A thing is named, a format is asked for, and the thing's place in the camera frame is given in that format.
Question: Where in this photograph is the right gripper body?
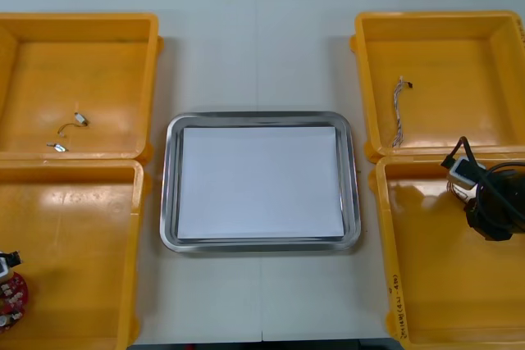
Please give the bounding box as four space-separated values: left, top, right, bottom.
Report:
465 198 514 243

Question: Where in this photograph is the red green-yellow wire harness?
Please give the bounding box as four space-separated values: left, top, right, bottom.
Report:
446 184 471 203

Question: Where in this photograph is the round red circuit board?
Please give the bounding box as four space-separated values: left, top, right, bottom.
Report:
0 270 33 333

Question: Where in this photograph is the yellow-orange plastic bin with handwriting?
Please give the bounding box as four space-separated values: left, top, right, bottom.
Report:
367 155 525 350

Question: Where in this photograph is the white sheet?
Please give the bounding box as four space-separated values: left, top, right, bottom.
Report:
176 125 345 241

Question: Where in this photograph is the steel tray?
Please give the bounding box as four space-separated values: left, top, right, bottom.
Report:
158 111 363 253

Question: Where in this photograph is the blue-white twisted wire harness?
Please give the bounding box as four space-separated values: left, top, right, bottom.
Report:
391 75 414 147

